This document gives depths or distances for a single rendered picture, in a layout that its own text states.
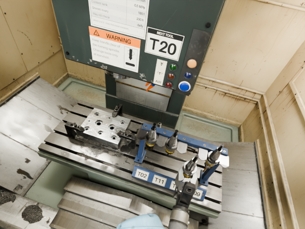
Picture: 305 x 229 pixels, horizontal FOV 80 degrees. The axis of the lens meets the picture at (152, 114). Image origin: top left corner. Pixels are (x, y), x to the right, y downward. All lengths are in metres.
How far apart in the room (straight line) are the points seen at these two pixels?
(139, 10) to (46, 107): 1.48
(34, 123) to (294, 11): 2.03
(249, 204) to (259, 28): 1.20
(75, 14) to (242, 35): 1.25
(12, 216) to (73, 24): 1.22
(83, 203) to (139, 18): 1.13
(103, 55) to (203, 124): 1.58
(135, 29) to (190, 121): 1.57
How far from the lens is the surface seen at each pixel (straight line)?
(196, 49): 0.51
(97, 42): 0.60
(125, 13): 0.53
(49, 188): 1.56
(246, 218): 1.43
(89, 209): 1.32
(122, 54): 0.58
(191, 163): 0.86
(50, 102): 1.89
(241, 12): 1.56
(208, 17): 0.49
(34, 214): 1.48
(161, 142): 0.96
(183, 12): 0.49
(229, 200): 1.46
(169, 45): 0.52
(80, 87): 2.28
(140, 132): 0.98
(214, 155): 0.96
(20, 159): 1.65
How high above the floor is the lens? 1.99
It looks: 46 degrees down
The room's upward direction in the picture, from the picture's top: 11 degrees clockwise
